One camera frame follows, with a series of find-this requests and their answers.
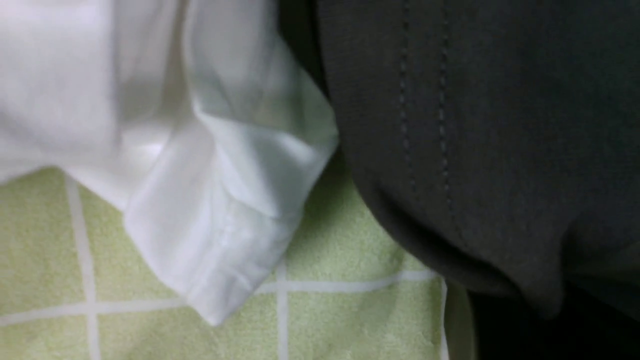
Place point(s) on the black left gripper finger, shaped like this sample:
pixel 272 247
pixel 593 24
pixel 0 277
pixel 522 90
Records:
pixel 599 320

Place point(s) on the dark gray long-sleeved shirt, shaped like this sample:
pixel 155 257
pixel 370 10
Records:
pixel 496 140

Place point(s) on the white crumpled shirt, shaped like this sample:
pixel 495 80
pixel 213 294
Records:
pixel 192 117

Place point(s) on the light green checkered tablecloth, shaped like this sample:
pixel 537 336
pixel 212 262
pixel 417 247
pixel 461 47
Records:
pixel 73 287

